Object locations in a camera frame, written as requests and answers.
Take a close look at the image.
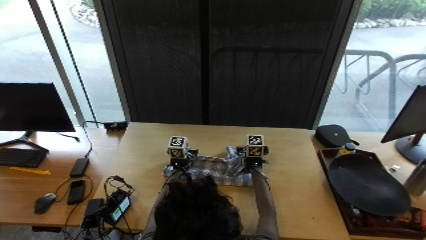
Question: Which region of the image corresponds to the metal bicycle rack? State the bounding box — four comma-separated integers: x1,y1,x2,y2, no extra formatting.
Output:
336,49,426,125

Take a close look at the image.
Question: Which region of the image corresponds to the dark brown wooden tray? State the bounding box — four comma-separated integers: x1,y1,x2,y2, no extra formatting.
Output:
316,147,426,240

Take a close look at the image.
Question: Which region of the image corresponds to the black zip case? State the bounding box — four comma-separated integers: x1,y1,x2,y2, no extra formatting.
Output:
315,124,361,149

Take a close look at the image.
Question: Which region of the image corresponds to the person's right hand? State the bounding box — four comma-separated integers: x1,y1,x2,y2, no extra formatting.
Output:
236,145,271,170

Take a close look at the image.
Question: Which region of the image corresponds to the black adapter block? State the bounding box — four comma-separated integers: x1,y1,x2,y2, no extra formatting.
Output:
103,121,130,132

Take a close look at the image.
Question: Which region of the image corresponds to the grey window frame post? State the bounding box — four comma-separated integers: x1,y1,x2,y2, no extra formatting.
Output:
27,0,88,125

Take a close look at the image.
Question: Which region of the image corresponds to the thin black window cord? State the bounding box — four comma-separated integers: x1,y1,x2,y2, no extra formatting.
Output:
49,0,100,125

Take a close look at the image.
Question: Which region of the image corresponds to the yellow plastic strip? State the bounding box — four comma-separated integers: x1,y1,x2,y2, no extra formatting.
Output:
9,166,54,176

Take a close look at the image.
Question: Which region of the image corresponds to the black oval plate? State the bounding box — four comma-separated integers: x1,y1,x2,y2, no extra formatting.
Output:
328,153,413,217

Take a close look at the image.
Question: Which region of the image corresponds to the black smartphone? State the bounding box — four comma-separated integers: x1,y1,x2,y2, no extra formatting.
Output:
67,178,87,206

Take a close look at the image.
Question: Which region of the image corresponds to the the person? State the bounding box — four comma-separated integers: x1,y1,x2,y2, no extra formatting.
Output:
139,167,281,240

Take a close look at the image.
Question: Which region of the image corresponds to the black power bank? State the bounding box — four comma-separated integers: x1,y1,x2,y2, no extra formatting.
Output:
68,157,91,178

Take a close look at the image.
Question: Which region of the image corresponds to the blue plaid cloth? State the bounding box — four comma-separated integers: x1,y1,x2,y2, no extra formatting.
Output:
162,145,258,188

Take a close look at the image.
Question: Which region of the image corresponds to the black keyboard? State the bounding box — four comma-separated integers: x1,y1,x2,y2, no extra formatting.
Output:
0,147,50,169

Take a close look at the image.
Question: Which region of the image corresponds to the white marker cube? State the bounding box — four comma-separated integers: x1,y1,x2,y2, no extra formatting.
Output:
246,134,271,158
167,135,191,160

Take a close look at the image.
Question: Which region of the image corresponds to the black computer mouse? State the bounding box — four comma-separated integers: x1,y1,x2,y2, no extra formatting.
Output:
34,192,59,215

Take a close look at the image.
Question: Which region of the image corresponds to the black charger box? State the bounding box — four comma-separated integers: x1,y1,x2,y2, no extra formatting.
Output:
82,198,107,230

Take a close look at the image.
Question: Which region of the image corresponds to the yellow bottle with black cap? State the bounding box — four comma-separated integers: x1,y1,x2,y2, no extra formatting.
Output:
339,142,359,157

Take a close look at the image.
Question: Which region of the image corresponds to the black cable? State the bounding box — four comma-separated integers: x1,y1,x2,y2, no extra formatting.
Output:
55,120,108,234

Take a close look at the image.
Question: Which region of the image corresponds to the dark mesh window screen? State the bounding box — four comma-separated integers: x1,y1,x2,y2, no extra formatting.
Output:
94,0,363,130

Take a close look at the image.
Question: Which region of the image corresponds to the smartphone with lit screen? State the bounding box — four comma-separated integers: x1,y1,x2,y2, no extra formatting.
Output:
103,189,134,227

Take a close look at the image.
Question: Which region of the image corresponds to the person's left hand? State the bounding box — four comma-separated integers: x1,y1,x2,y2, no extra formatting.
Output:
170,148,202,172

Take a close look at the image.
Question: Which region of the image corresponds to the black flat monitor on stand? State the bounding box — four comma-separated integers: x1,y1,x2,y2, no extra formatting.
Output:
0,82,78,152

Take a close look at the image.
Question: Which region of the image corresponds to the black monitor with red-trimmed stand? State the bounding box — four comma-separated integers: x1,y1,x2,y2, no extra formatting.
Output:
380,84,426,165

